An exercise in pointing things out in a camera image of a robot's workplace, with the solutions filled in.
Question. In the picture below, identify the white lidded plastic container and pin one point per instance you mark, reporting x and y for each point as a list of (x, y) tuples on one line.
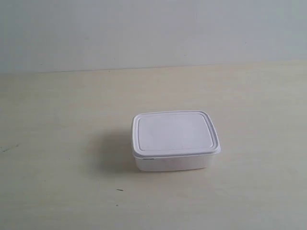
[(173, 141)]

